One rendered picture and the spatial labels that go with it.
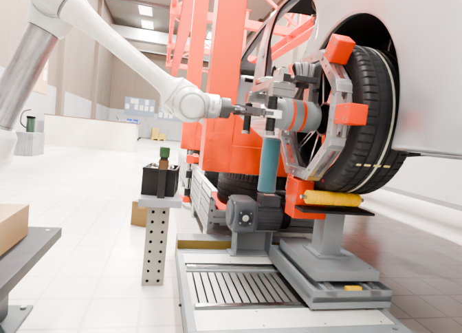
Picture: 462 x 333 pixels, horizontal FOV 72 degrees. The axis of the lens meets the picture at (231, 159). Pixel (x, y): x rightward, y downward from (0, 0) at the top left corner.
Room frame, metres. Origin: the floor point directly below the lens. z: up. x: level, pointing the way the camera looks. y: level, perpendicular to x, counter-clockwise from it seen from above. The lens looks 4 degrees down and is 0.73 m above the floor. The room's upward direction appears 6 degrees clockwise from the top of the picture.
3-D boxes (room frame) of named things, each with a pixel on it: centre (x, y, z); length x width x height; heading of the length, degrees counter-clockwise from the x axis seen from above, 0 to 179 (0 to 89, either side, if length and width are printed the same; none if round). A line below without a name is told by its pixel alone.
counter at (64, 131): (8.72, 3.82, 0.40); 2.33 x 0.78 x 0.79; 103
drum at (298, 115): (1.42, -0.26, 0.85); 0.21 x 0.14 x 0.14; 103
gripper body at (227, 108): (1.18, 0.02, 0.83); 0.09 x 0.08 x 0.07; 103
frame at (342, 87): (1.43, -0.33, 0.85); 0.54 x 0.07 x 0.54; 13
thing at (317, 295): (1.47, -0.49, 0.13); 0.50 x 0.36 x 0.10; 13
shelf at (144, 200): (1.44, 0.31, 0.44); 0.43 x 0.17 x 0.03; 13
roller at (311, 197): (1.34, -0.45, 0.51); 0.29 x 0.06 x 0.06; 103
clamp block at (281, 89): (1.22, -0.16, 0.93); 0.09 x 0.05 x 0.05; 103
